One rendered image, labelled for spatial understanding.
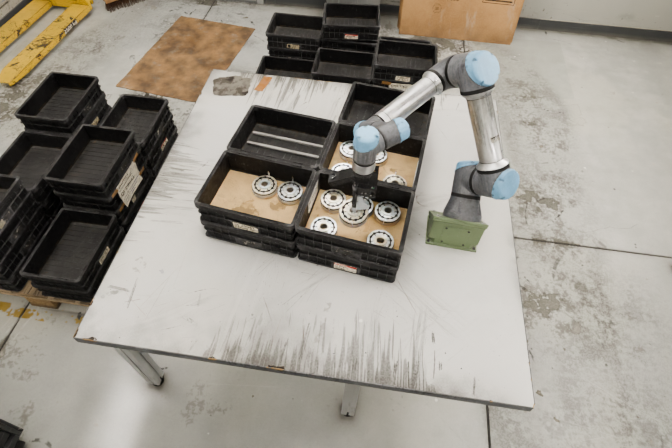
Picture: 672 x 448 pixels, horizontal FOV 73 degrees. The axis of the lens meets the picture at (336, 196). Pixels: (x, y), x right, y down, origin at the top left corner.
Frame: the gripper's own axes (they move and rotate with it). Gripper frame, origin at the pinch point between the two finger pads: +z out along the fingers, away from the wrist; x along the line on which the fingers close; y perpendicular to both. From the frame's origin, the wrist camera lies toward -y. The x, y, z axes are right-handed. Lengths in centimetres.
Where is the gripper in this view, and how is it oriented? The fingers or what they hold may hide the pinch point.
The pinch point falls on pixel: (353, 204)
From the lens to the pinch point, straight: 163.0
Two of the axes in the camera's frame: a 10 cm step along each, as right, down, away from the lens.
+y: 9.9, 1.2, -0.7
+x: 1.4, -7.7, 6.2
